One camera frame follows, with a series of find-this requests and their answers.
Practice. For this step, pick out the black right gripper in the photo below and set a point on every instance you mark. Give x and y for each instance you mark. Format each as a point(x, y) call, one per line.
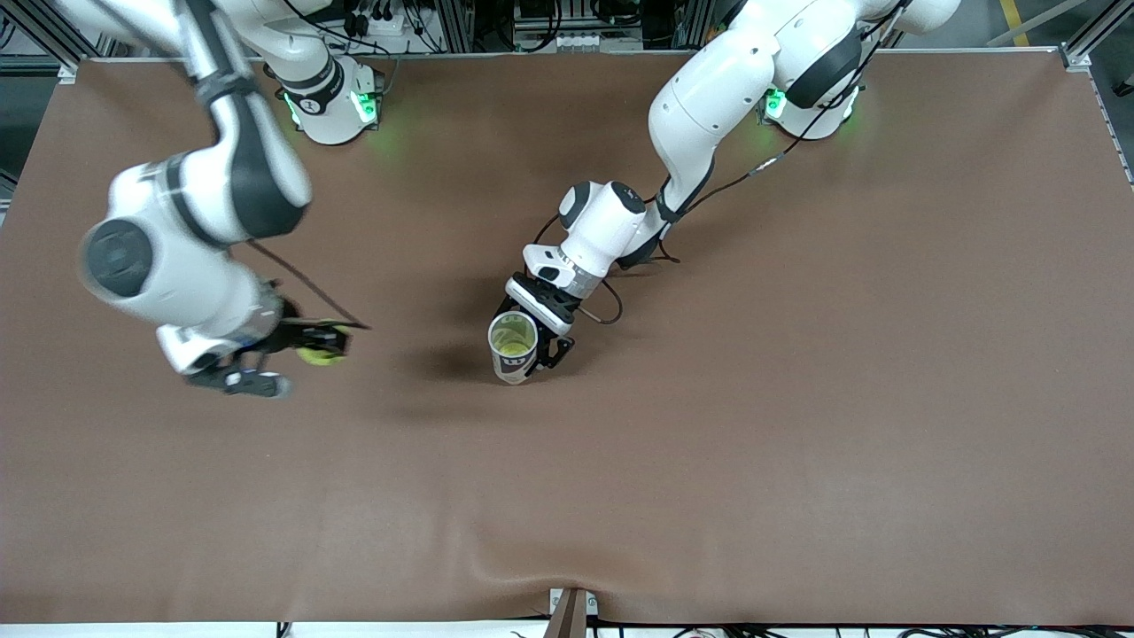
point(292, 335)

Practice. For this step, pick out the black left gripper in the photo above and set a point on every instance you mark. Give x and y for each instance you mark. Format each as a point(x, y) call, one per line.
point(551, 307)

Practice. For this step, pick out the yellow tennis ball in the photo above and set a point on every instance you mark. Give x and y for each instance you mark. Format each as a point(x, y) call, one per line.
point(321, 356)
point(514, 352)

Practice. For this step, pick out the clear tennis ball can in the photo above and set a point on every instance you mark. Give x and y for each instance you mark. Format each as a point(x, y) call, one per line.
point(514, 372)

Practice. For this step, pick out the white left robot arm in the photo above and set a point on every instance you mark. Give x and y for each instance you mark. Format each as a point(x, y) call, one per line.
point(709, 106)

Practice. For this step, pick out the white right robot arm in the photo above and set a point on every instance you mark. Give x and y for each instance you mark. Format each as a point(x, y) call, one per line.
point(177, 266)

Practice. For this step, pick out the brown table mat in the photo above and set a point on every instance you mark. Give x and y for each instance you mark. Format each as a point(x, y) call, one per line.
point(567, 487)

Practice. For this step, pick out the white terminal strip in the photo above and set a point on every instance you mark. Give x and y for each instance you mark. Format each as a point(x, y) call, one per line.
point(585, 41)

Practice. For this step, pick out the white power strip, black plugs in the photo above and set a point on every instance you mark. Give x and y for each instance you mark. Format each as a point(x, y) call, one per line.
point(381, 25)

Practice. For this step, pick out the metal clamp bracket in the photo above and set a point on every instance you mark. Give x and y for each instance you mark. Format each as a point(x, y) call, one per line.
point(567, 620)

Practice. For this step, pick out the aluminium frame profile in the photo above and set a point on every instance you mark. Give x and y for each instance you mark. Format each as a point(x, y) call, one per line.
point(456, 27)
point(695, 22)

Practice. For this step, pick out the aluminium frame post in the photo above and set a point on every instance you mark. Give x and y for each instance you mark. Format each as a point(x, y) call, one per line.
point(66, 71)
point(1076, 58)

